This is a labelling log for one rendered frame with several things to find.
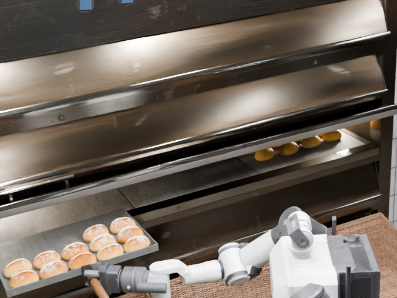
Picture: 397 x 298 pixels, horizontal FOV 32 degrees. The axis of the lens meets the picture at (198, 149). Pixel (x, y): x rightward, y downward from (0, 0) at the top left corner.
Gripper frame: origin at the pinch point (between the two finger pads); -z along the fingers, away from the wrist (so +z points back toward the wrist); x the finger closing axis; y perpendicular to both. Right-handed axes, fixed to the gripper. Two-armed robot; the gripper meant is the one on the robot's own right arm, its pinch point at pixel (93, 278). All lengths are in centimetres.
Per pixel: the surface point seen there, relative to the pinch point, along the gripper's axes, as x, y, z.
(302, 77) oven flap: 39, -93, 68
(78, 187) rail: 23.8, -20.5, -8.5
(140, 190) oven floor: -2, -67, 0
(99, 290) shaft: 1.4, 8.2, 4.7
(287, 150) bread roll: 1, -103, 61
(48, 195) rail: 23.9, -14.3, -17.4
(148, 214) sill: -3.0, -48.6, 7.7
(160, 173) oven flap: 21.1, -37.6, 17.4
